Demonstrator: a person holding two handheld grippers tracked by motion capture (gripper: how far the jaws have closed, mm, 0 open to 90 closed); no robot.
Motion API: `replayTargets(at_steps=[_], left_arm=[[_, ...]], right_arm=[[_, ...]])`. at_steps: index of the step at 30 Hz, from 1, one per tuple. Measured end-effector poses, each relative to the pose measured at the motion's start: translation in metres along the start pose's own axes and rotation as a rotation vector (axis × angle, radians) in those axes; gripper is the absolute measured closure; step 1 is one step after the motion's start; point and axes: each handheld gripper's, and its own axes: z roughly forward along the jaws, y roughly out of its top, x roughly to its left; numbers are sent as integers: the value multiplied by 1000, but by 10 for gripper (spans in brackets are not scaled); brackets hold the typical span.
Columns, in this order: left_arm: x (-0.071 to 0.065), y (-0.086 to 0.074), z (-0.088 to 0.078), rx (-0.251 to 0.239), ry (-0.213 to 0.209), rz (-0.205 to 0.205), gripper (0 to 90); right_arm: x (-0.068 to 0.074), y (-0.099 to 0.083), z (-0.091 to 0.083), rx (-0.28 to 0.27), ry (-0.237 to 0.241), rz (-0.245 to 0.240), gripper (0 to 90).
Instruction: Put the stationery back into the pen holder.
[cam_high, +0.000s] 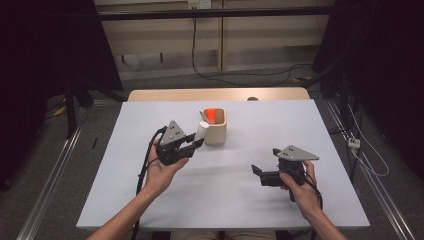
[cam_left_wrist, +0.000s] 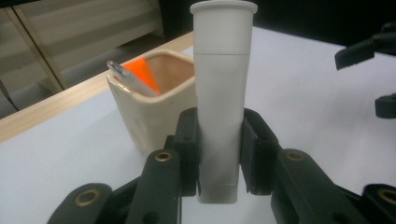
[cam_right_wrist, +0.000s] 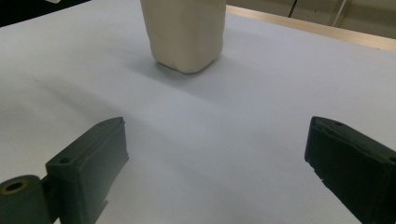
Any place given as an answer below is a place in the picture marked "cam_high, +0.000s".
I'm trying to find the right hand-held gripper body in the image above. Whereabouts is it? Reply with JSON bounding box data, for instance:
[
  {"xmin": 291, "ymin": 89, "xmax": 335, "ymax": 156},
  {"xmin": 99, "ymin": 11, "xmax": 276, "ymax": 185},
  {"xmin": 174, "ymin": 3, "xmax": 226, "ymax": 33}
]
[{"xmin": 259, "ymin": 144, "xmax": 320, "ymax": 188}]

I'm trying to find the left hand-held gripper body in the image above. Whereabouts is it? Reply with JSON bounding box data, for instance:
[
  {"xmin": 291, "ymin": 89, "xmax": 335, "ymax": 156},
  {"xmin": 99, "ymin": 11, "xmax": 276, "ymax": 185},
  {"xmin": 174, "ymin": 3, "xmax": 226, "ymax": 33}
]
[{"xmin": 155, "ymin": 120, "xmax": 196, "ymax": 167}]

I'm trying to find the white glue stick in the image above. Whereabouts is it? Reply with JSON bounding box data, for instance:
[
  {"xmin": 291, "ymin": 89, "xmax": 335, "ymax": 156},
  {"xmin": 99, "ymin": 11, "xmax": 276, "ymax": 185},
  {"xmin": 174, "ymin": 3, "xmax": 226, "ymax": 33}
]
[{"xmin": 194, "ymin": 121, "xmax": 211, "ymax": 143}]

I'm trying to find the beige square pen holder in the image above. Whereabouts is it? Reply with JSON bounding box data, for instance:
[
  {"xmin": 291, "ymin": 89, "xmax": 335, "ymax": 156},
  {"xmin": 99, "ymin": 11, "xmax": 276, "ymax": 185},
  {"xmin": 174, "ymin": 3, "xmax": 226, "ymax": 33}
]
[{"xmin": 199, "ymin": 107, "xmax": 229, "ymax": 146}]

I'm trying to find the orange highlighter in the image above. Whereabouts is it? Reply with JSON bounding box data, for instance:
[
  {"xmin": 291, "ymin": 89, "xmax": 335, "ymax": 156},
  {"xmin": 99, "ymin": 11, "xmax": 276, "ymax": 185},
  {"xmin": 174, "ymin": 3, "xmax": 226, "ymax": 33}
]
[{"xmin": 203, "ymin": 108, "xmax": 217, "ymax": 125}]

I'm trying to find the person's left hand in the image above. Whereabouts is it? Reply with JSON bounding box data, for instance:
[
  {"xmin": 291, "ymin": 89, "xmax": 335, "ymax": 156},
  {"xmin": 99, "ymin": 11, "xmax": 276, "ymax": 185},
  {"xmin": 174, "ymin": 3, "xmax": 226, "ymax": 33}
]
[{"xmin": 143, "ymin": 139, "xmax": 191, "ymax": 198}]

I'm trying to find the person's right hand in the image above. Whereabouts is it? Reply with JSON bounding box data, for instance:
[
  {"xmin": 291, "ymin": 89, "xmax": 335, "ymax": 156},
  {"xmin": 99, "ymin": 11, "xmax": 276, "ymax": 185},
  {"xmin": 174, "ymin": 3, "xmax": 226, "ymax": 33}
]
[{"xmin": 279, "ymin": 160, "xmax": 323, "ymax": 221}]

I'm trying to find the pale grey table mat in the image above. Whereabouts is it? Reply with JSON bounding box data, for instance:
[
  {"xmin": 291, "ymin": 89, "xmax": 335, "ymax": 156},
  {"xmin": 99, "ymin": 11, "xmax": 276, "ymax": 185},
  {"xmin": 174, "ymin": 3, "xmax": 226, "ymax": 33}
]
[{"xmin": 75, "ymin": 99, "xmax": 371, "ymax": 232}]

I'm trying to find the wooden table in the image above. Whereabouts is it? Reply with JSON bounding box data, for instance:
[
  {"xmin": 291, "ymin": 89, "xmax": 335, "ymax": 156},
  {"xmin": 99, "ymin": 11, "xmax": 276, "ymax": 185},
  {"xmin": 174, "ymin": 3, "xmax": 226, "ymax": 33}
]
[{"xmin": 127, "ymin": 87, "xmax": 311, "ymax": 103}]

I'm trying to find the black metal stand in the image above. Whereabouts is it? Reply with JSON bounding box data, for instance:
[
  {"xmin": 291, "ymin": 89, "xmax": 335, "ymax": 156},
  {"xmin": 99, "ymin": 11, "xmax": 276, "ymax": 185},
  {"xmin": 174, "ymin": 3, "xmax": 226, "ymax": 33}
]
[{"xmin": 63, "ymin": 78, "xmax": 96, "ymax": 140}]

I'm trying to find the beige wooden cabinet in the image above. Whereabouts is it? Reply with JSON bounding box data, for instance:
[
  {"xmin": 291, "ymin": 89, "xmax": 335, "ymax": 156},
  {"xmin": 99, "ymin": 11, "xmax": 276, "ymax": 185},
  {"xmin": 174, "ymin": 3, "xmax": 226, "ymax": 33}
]
[{"xmin": 93, "ymin": 0, "xmax": 336, "ymax": 82}]

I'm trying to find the black curtain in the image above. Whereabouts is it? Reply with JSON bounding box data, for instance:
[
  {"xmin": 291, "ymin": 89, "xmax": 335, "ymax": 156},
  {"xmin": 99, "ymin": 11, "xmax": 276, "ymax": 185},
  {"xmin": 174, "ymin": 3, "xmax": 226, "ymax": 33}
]
[
  {"xmin": 311, "ymin": 0, "xmax": 424, "ymax": 181},
  {"xmin": 0, "ymin": 0, "xmax": 124, "ymax": 191}
]

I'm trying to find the black horizontal bar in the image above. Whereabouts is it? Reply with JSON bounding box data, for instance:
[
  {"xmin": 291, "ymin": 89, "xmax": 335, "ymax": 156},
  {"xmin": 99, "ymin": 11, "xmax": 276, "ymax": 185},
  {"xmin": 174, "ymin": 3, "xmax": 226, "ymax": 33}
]
[{"xmin": 96, "ymin": 5, "xmax": 334, "ymax": 22}]

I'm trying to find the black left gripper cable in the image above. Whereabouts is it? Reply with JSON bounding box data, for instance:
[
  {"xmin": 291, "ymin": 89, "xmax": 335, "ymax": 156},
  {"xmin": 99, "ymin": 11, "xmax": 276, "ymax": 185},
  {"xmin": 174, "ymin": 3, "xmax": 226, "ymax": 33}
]
[{"xmin": 130, "ymin": 125, "xmax": 168, "ymax": 240}]

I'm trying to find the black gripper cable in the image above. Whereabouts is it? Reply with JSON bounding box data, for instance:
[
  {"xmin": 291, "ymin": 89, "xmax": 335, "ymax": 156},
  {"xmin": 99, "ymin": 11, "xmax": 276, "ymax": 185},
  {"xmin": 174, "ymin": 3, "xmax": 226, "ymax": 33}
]
[
  {"xmin": 293, "ymin": 171, "xmax": 324, "ymax": 240},
  {"xmin": 130, "ymin": 125, "xmax": 168, "ymax": 240}
]

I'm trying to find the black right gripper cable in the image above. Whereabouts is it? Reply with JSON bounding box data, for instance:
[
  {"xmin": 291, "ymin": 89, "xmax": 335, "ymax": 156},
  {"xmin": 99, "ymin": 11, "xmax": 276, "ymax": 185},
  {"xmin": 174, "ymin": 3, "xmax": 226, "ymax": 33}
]
[{"xmin": 293, "ymin": 171, "xmax": 324, "ymax": 240}]

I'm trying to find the black wall cable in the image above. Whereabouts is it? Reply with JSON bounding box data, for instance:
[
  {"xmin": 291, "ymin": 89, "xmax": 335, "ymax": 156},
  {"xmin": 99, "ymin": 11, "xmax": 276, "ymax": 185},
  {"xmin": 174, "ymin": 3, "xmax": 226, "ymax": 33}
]
[{"xmin": 191, "ymin": 16, "xmax": 313, "ymax": 88}]

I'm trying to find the white cable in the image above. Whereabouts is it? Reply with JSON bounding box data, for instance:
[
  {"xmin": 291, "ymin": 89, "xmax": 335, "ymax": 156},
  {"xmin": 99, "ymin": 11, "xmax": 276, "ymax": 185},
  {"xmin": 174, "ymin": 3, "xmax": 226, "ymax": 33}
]
[{"xmin": 346, "ymin": 103, "xmax": 390, "ymax": 178}]

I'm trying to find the aluminium floor rail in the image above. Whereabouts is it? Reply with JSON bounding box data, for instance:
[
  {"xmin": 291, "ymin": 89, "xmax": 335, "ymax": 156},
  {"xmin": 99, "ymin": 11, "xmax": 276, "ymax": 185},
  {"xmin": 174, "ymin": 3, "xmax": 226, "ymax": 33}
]
[
  {"xmin": 323, "ymin": 99, "xmax": 417, "ymax": 240},
  {"xmin": 15, "ymin": 106, "xmax": 90, "ymax": 240}
]

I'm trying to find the white wall socket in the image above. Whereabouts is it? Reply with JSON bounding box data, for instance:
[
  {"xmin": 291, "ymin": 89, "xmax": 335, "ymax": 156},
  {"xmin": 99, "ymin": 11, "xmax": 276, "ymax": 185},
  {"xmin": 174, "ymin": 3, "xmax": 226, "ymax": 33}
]
[{"xmin": 187, "ymin": 0, "xmax": 213, "ymax": 10}]

